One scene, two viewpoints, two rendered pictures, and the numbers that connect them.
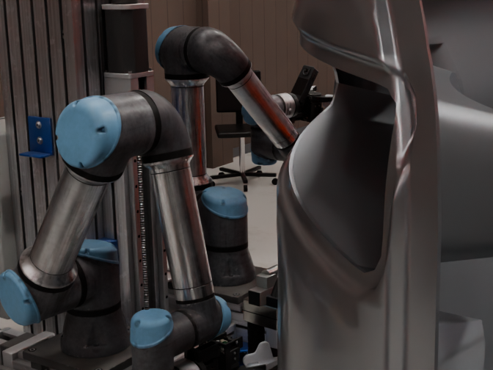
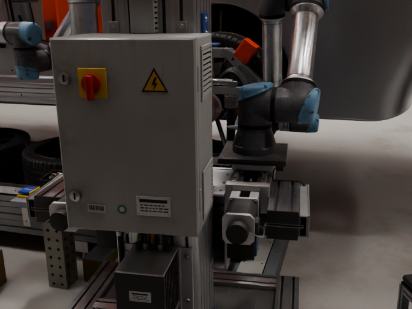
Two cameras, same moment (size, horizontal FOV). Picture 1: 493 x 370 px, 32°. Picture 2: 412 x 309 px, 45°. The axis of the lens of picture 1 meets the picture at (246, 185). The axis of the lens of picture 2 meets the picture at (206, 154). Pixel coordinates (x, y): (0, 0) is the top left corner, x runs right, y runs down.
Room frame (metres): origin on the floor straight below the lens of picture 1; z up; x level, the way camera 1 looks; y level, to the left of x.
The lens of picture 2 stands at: (2.54, 1.77, 1.29)
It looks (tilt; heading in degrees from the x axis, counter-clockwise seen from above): 17 degrees down; 247
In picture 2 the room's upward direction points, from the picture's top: 1 degrees counter-clockwise
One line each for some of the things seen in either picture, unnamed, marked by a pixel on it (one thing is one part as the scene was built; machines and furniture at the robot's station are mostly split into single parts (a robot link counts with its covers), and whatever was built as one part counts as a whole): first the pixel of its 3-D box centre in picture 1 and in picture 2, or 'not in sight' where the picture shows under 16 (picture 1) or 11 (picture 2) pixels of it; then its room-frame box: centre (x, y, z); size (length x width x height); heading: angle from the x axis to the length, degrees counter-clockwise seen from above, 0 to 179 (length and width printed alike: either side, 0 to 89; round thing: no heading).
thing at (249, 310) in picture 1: (267, 310); (232, 100); (1.65, -0.04, 0.93); 0.09 x 0.05 x 0.05; 50
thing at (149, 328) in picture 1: (158, 340); not in sight; (1.45, 0.16, 0.95); 0.11 x 0.08 x 0.11; 140
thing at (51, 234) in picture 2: not in sight; (59, 244); (2.35, -0.48, 0.21); 0.10 x 0.10 x 0.42; 50
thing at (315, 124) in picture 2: not in sight; (304, 122); (1.44, 0.18, 0.85); 0.11 x 0.08 x 0.09; 140
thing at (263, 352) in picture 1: (264, 354); not in sight; (1.59, -0.03, 0.86); 0.09 x 0.03 x 0.06; 104
